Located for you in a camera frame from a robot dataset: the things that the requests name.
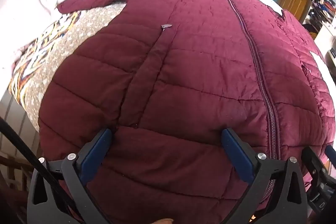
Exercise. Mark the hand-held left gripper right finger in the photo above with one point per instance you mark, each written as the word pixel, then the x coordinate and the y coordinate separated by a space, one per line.
pixel 236 150

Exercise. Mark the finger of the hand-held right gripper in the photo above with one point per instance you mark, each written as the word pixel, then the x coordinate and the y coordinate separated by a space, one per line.
pixel 311 163

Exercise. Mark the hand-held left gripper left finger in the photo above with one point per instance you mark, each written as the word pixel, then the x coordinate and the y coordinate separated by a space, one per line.
pixel 95 149

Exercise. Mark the maroon puffer jacket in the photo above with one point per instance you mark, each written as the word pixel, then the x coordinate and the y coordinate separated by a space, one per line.
pixel 183 69

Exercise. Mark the white cabinet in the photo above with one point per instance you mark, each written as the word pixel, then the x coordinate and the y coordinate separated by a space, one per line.
pixel 325 43

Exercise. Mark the patterned bedsheet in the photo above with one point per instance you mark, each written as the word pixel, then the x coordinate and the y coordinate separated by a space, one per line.
pixel 78 27

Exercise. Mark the cluttered shelf with items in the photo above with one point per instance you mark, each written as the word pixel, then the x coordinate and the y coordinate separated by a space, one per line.
pixel 321 11

